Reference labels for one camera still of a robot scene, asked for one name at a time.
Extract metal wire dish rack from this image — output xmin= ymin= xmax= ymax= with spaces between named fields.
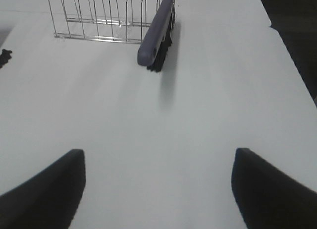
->
xmin=47 ymin=0 xmax=175 ymax=44

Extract purple hand brush black bristles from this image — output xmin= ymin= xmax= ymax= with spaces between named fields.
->
xmin=137 ymin=0 xmax=175 ymax=72

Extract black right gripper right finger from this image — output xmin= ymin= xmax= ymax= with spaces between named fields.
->
xmin=231 ymin=148 xmax=317 ymax=229

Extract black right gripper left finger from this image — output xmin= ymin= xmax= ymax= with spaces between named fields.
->
xmin=0 ymin=149 xmax=86 ymax=229

